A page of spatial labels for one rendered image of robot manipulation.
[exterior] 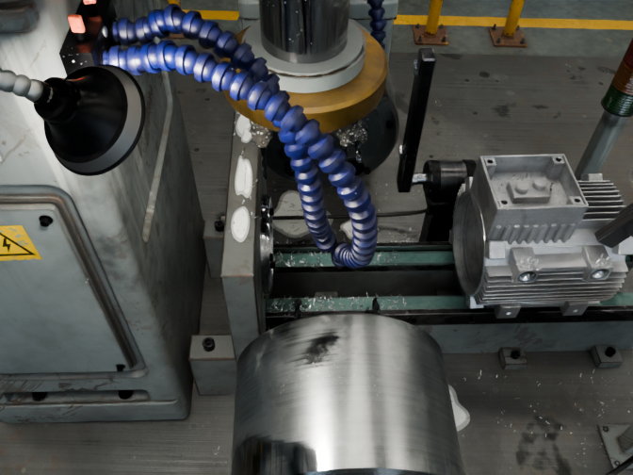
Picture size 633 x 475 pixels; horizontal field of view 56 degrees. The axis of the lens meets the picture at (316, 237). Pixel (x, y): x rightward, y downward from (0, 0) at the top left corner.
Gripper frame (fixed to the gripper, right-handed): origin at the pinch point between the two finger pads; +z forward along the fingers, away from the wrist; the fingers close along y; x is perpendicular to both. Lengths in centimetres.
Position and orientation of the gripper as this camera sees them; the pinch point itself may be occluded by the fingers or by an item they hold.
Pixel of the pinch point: (624, 226)
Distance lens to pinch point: 88.0
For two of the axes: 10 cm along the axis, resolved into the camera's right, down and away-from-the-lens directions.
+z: -5.2, 5.5, 6.5
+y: 0.3, 7.7, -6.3
